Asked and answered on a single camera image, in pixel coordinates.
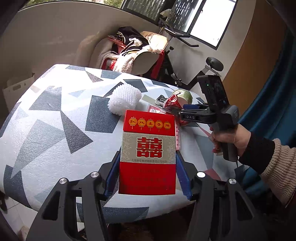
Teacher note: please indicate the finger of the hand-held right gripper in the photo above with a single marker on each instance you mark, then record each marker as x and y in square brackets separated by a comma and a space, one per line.
[196, 117]
[192, 107]

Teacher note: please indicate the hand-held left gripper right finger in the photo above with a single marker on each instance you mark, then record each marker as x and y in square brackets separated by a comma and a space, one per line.
[183, 178]

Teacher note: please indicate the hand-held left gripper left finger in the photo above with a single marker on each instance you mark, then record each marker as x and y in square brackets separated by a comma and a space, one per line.
[112, 176]

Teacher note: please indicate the red cigarette box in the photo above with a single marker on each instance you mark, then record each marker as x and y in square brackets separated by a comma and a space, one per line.
[148, 153]

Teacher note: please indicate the dark red trash bin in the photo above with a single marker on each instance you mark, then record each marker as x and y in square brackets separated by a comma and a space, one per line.
[152, 231]

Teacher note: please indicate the person's right forearm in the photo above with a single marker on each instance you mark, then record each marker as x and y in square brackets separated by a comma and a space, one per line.
[272, 164]

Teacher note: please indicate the person's right hand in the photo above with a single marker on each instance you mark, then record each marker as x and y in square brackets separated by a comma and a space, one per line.
[242, 139]

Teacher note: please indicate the green drink can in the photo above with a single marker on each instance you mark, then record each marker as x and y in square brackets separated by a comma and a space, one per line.
[185, 96]

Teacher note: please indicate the red checkered packet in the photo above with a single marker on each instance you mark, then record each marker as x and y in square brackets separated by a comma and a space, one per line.
[177, 129]

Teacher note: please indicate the small silver wrapper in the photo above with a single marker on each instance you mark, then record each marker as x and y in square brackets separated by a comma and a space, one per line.
[160, 100]

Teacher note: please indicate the black exercise bike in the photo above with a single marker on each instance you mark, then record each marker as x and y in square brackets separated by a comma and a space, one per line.
[180, 69]

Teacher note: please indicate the red cloth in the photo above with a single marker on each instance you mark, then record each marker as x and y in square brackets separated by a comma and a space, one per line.
[159, 64]

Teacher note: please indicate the blue curtain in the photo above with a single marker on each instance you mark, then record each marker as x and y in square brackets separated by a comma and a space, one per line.
[272, 88]

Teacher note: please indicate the beige chair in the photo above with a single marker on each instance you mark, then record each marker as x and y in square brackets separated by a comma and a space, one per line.
[148, 58]

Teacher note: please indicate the white foam fruit net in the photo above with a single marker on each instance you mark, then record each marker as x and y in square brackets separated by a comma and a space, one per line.
[124, 98]

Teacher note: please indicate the geometric patterned tablecloth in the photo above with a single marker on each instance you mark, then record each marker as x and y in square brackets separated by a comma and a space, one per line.
[57, 129]

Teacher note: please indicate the white fluffy blanket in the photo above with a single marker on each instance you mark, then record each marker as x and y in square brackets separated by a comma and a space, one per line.
[124, 62]

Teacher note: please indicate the black jacket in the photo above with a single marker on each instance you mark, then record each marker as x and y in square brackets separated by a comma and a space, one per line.
[129, 41]

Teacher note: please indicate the grey lamp head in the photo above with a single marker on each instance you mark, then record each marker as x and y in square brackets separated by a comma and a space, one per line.
[167, 13]

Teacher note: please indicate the white cardboard box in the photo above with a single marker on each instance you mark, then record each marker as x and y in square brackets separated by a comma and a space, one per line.
[16, 90]

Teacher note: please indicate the black window frame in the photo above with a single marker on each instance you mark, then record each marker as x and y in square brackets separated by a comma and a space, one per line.
[185, 16]

